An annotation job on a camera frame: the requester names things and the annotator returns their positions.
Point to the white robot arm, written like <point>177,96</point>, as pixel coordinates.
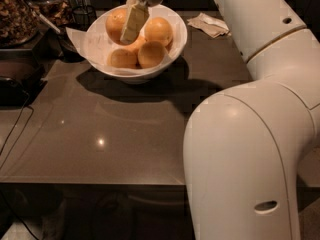
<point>242,145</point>

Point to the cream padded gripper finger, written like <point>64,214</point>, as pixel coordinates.
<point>137,16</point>

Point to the black appliance on counter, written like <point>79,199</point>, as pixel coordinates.
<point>20,78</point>

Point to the orange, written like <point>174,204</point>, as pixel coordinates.
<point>122,58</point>
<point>114,24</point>
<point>151,54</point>
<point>158,29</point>

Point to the white ceramic bowl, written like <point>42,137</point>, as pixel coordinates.
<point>140,74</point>

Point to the black wire holder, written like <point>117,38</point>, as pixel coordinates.
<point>84,16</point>

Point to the white paper bowl liner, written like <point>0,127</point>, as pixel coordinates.
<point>96,44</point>

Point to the dark cup beside bowl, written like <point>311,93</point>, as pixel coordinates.
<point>69,52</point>

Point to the folded brown paper napkins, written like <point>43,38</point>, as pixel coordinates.
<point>212,26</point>

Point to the glass jar of nuts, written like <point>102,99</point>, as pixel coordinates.
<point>17,23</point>

